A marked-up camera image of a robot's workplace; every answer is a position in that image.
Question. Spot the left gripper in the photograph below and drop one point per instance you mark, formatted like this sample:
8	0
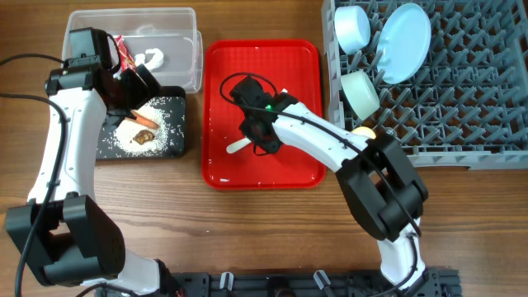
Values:
141	94

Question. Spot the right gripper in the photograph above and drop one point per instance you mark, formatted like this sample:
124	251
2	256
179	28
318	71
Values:
245	127

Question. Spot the white rice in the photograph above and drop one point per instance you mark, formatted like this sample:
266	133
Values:
165	132

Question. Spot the white plastic spoon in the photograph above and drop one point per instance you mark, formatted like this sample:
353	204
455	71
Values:
238	145

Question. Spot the orange carrot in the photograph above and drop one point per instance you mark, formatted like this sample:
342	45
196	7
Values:
141	120

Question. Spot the brown food scrap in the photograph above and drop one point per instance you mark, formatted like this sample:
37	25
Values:
144	136

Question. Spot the red snack wrapper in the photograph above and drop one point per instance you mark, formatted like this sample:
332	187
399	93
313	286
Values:
126	59

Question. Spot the white tissue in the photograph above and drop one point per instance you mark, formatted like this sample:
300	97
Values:
151	59

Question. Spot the yellow cup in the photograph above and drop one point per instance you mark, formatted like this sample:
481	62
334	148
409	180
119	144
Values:
364	131

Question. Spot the green bowl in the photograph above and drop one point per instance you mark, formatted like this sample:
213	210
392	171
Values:
360	94

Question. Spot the light blue bowl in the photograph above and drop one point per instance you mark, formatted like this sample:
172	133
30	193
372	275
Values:
352	28

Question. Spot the light blue plate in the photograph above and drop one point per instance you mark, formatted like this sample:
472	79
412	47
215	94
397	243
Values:
404	43

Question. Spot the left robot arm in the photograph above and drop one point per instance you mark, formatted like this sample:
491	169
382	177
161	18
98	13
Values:
62	234

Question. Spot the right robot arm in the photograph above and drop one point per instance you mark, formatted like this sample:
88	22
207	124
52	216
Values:
382	188

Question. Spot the grey dishwasher rack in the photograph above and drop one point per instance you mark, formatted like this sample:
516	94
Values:
467	105

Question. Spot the black plastic tray bin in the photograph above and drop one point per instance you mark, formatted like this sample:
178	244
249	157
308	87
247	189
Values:
177	136

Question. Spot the red serving tray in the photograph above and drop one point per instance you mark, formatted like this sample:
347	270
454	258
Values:
292	65

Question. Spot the clear plastic bin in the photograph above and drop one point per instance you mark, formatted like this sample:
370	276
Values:
172	30

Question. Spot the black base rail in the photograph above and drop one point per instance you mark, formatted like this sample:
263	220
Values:
431	283

